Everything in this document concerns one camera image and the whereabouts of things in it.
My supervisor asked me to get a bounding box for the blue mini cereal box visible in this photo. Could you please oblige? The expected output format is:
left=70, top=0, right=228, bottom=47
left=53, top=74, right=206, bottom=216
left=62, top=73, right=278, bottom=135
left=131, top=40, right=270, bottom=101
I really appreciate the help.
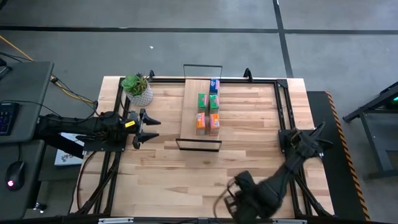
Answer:
left=208, top=78, right=221, bottom=96

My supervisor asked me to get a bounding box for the black backlit keyboard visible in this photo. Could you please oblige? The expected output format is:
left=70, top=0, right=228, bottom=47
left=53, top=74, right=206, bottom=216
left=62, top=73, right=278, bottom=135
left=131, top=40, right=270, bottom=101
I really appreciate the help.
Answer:
left=0, top=102, right=19, bottom=136

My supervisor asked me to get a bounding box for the grey table black frame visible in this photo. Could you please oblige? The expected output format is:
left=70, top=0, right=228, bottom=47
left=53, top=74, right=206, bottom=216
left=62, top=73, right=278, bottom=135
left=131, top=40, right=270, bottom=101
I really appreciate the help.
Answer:
left=341, top=81, right=398, bottom=180

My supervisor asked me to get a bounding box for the grey desk top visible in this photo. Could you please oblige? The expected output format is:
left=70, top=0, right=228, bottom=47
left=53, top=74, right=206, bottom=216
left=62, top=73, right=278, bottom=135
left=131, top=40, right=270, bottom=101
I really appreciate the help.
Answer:
left=0, top=139, right=46, bottom=220
left=0, top=61, right=54, bottom=144

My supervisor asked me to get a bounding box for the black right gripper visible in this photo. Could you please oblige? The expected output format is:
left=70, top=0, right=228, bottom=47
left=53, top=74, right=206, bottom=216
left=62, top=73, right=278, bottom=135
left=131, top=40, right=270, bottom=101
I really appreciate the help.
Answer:
left=223, top=170, right=261, bottom=223

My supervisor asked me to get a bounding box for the yellow cable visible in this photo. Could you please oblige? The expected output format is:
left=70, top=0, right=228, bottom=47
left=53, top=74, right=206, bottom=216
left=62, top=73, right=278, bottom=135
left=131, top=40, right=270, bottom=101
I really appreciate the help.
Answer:
left=0, top=35, right=96, bottom=105

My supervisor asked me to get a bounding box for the wooden shelf black metal frame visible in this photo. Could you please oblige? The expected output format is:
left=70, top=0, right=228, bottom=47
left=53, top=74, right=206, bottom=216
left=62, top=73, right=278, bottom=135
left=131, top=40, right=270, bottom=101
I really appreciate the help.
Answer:
left=175, top=64, right=223, bottom=152

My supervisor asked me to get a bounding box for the white printed cardboard box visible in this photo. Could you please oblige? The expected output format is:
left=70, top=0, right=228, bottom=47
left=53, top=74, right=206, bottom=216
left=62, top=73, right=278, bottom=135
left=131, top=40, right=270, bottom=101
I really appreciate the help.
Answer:
left=54, top=136, right=85, bottom=166

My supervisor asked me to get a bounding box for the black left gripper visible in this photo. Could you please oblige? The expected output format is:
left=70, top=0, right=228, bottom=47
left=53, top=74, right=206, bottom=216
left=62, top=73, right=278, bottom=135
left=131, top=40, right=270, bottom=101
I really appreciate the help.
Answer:
left=123, top=108, right=162, bottom=149

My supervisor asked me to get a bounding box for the small black device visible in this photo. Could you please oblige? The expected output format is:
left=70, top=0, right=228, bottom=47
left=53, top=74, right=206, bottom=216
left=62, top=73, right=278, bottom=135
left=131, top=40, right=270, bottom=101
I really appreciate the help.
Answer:
left=0, top=58, right=12, bottom=80

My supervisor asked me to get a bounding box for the chrome desk foot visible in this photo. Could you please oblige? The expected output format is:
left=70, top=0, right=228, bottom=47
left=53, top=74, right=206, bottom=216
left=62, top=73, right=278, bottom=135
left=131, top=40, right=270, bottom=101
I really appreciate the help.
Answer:
left=33, top=202, right=48, bottom=214

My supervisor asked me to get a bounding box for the orange mini cereal box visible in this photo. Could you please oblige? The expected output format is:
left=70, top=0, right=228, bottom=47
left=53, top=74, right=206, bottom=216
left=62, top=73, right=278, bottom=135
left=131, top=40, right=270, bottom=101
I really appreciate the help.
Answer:
left=195, top=112, right=206, bottom=136
left=208, top=113, right=221, bottom=137

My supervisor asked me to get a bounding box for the green mini cereal box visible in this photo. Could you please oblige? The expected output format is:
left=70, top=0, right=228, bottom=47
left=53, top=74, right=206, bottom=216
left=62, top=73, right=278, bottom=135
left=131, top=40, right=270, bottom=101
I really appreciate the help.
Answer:
left=208, top=94, right=220, bottom=114
left=197, top=93, right=208, bottom=113

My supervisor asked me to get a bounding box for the black platform hazard striped edge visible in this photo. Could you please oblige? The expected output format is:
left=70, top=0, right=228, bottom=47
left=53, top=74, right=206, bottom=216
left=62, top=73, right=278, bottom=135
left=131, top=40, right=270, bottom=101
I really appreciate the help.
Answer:
left=306, top=90, right=371, bottom=222

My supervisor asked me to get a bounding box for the black aluminium table frame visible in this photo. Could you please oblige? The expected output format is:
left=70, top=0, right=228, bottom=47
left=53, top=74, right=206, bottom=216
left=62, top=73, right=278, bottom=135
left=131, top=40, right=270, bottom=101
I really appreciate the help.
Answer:
left=74, top=68, right=332, bottom=218

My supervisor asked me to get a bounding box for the black floor cable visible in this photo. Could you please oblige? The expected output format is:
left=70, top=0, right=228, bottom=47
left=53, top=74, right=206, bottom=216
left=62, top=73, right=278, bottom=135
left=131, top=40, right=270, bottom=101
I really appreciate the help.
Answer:
left=49, top=73, right=98, bottom=121

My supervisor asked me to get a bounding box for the black computer mouse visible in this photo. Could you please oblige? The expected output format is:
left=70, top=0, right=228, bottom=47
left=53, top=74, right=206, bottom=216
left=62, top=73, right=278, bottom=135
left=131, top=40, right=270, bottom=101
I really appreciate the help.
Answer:
left=5, top=161, right=25, bottom=191

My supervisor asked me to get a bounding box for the green plant white patterned pot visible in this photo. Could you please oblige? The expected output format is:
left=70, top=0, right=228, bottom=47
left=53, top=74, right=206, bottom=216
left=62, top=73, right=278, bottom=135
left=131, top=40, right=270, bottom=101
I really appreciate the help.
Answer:
left=120, top=73, right=154, bottom=107

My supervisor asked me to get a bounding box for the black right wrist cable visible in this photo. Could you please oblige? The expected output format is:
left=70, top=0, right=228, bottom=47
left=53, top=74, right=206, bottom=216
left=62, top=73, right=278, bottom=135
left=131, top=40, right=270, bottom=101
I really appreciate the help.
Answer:
left=213, top=182, right=233, bottom=219

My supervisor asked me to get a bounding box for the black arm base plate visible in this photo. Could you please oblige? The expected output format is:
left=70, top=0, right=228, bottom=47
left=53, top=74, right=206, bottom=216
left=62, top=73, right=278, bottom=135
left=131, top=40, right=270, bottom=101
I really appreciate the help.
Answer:
left=83, top=136, right=127, bottom=153
left=278, top=129, right=324, bottom=154

